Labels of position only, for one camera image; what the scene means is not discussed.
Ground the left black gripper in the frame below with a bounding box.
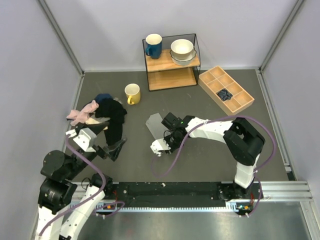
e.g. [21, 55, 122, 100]
[65, 120, 127, 179]

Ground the grey underwear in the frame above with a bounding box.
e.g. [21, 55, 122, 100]
[145, 113, 168, 140]

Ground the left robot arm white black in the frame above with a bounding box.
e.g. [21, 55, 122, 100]
[35, 121, 127, 240]

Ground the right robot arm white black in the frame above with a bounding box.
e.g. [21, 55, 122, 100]
[150, 112, 265, 200]

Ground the rolled dark blue underwear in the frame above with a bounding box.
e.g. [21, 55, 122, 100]
[216, 88, 233, 102]

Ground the beige cloth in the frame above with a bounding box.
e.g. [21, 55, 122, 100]
[85, 117, 107, 125]

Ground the black cloth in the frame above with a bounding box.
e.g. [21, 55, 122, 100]
[95, 98, 127, 146]

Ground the pink cloth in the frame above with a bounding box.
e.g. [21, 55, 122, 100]
[66, 100, 99, 127]

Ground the dark blue cloth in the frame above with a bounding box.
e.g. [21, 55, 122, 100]
[94, 93, 114, 104]

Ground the yellow mug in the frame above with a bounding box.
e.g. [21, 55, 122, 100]
[124, 83, 141, 105]

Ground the wooden compartment tray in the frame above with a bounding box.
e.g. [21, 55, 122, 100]
[198, 66, 255, 116]

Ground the white scalloped bowl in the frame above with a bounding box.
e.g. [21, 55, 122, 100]
[169, 49, 197, 66]

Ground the cream bowl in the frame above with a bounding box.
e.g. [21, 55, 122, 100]
[170, 39, 194, 57]

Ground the blue mug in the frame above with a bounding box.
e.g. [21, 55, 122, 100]
[145, 33, 163, 59]

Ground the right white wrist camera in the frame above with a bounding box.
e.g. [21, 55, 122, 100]
[150, 138, 171, 157]

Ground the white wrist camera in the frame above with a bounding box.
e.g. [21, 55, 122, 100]
[150, 138, 171, 157]
[65, 127, 97, 153]

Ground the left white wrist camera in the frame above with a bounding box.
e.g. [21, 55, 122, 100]
[65, 127, 97, 153]

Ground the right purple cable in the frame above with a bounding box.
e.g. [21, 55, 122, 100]
[151, 115, 278, 218]

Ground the purple cable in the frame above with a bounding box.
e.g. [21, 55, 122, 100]
[37, 132, 125, 238]
[151, 115, 278, 218]

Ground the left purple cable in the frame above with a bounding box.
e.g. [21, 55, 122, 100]
[37, 132, 125, 238]

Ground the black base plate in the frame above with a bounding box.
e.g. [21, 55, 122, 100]
[103, 182, 260, 202]

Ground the black wire wooden shelf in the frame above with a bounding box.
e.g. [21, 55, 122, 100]
[144, 33, 201, 92]

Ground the grey slotted cable duct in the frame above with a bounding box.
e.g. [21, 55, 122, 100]
[68, 195, 251, 213]

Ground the aluminium frame rail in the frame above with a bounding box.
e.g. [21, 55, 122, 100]
[39, 181, 313, 203]

